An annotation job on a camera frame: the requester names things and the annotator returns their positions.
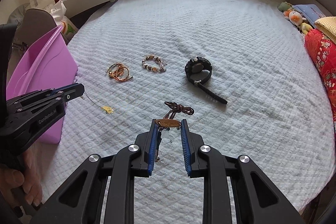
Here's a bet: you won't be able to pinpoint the beaded bracelet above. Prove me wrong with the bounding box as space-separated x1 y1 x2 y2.
141 55 167 72

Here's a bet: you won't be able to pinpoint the brown leather cord bracelet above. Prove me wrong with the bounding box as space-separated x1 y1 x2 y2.
154 101 195 164

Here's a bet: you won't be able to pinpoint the white paper bag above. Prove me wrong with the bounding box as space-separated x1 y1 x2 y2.
29 0 56 18

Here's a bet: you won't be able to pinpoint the white plastic bag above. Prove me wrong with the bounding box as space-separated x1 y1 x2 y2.
51 0 79 39

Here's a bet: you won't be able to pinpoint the pink plastic bin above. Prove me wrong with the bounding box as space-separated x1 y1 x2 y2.
6 25 79 145

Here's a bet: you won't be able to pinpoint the red floral quilt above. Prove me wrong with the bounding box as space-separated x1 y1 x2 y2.
304 29 336 123

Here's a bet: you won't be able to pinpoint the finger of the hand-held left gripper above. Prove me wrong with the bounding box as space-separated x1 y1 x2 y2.
7 83 82 109
15 84 85 120

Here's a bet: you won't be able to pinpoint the person's left hand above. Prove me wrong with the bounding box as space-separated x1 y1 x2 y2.
0 152 43 214

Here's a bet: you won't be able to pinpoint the grey chair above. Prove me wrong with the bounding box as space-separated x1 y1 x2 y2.
18 8 62 57

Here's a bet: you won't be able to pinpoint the white duck plush toy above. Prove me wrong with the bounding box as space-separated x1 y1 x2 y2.
284 10 306 26

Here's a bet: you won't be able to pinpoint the yellow blanket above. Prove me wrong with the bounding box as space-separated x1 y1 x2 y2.
314 16 336 44

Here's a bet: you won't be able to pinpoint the brown braided bracelets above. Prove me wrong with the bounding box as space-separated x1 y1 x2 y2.
105 63 134 82

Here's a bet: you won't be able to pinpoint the blue pillow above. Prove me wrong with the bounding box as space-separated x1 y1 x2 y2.
292 3 334 25

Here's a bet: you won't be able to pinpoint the light blue quilted blanket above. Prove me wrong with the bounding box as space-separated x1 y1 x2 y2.
41 0 336 215

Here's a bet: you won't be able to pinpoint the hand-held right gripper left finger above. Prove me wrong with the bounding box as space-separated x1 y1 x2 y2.
30 119 158 224

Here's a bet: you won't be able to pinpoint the yellow plush toy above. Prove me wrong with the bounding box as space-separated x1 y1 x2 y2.
299 22 314 35

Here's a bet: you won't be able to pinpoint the green plush toy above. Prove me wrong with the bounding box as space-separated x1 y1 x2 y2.
278 1 293 13

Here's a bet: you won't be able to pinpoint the gold flower chain bracelet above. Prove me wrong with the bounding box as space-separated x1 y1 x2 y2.
82 91 114 114

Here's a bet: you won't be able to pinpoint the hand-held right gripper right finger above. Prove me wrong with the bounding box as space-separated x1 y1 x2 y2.
180 119 307 224

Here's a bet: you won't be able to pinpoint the black wristwatch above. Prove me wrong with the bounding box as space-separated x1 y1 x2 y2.
185 56 228 105

